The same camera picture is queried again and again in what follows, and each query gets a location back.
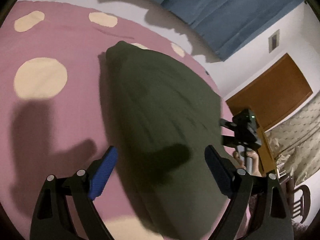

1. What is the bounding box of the light wooden cabinet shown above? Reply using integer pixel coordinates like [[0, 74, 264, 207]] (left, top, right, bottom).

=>
[[257, 127, 278, 176]]

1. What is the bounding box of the brown wooden door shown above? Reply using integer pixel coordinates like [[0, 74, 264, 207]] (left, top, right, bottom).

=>
[[225, 53, 314, 131]]

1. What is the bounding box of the blue curtain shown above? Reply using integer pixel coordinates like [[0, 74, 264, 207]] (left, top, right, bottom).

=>
[[107, 0, 304, 61]]

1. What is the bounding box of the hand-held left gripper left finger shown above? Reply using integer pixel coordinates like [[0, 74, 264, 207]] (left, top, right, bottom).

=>
[[30, 146, 118, 240]]

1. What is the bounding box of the beige patterned curtain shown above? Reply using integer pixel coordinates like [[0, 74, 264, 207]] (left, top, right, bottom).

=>
[[264, 92, 320, 188]]

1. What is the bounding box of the person's right hand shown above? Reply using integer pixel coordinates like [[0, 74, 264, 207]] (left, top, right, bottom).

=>
[[232, 150, 262, 178]]

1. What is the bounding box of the pink polka-dot bedsheet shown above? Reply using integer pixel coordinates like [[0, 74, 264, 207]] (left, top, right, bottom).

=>
[[0, 1, 251, 240]]

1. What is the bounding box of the dark wooden chair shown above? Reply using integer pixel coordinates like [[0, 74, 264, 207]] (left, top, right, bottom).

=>
[[276, 162, 312, 225]]

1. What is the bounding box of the grey wall plate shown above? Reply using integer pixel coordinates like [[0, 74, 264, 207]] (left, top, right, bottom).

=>
[[268, 29, 280, 54]]

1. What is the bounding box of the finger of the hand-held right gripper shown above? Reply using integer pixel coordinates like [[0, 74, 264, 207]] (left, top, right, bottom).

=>
[[219, 118, 237, 128], [222, 135, 238, 147]]

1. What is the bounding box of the olive green zip jacket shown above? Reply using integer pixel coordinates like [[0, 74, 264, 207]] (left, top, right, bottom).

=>
[[99, 41, 241, 240]]

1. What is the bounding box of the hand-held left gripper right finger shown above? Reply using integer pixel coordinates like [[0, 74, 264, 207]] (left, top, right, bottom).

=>
[[204, 145, 294, 240]]

